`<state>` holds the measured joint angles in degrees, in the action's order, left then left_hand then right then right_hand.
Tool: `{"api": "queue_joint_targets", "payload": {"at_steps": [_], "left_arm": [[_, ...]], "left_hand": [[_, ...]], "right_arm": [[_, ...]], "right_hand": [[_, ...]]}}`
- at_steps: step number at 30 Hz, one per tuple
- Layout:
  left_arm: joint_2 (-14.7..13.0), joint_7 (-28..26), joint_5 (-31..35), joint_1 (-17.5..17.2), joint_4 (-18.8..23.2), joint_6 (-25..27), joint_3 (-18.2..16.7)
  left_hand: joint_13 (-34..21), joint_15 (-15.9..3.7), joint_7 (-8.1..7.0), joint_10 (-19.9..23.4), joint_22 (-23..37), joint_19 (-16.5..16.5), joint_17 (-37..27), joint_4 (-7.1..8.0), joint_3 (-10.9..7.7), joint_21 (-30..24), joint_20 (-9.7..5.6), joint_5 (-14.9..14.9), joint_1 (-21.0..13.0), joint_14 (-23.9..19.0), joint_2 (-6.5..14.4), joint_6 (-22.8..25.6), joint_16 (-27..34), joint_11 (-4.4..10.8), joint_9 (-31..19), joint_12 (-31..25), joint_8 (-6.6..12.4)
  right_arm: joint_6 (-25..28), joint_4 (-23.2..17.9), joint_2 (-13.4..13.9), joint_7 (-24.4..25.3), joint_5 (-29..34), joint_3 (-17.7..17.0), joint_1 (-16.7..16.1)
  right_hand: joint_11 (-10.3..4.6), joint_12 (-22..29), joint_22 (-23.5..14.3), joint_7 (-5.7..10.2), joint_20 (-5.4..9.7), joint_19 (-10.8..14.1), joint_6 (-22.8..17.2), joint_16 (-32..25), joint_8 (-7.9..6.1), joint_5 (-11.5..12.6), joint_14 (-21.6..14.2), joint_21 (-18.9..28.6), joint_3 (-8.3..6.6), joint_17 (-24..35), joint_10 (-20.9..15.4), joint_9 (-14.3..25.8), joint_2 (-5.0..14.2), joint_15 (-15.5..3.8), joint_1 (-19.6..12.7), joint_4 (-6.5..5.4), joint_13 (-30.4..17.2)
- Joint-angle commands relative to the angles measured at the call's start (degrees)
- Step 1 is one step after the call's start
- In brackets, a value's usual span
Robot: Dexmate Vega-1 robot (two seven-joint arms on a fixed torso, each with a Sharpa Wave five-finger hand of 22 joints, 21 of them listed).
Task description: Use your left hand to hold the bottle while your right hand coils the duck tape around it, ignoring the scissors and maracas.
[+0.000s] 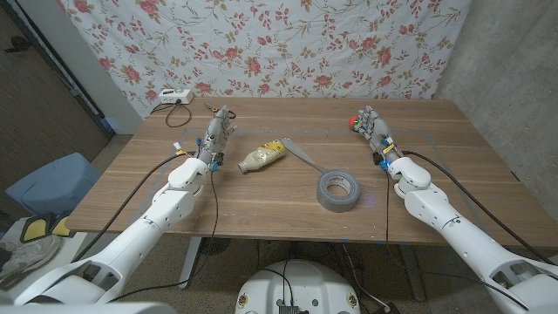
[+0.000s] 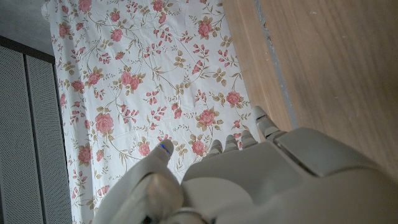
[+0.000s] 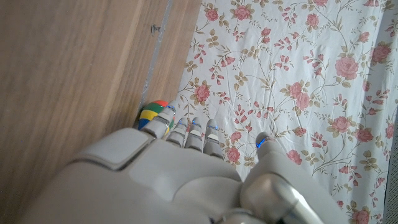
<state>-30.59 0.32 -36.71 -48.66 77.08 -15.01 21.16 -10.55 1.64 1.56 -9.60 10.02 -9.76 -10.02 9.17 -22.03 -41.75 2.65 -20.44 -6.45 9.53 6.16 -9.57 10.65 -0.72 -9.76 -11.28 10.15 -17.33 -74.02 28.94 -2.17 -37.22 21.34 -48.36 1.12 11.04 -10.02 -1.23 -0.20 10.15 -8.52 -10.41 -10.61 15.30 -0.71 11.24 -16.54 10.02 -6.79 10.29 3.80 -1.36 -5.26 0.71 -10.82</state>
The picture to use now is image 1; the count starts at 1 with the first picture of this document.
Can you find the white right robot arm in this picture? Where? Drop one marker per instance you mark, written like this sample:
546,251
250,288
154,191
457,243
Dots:
462,237

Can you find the colourful striped wooden maraca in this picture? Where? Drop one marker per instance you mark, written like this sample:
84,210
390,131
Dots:
352,123

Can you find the grey duct tape roll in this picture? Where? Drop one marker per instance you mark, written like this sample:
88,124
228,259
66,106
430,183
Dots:
328,198

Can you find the grey sneaker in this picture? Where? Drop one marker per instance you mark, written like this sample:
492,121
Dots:
26,257

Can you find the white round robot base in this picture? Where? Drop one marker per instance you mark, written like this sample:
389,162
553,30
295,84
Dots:
301,288

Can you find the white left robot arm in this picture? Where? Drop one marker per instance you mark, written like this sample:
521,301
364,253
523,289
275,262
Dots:
144,231

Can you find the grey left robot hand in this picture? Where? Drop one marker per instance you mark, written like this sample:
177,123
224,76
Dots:
215,135

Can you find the floral backdrop cloth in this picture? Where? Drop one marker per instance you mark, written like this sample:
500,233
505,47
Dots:
261,43

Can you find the white power strip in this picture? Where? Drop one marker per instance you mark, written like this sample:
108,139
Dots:
176,96

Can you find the white table leg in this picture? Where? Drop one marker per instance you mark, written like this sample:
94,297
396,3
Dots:
412,275
189,261

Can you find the white robot torso edge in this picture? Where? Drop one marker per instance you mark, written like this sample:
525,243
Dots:
87,309

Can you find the blue storage bin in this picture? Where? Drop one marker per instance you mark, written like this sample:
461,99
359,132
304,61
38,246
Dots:
52,183

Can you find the beige bottle with yellow label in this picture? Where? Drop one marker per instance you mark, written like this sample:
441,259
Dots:
261,156

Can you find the yellow black shoe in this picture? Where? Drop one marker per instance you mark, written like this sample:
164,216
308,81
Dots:
35,229

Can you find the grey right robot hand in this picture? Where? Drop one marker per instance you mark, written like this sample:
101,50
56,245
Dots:
378,131

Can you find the black orange scissors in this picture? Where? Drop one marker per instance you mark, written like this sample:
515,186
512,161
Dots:
210,107

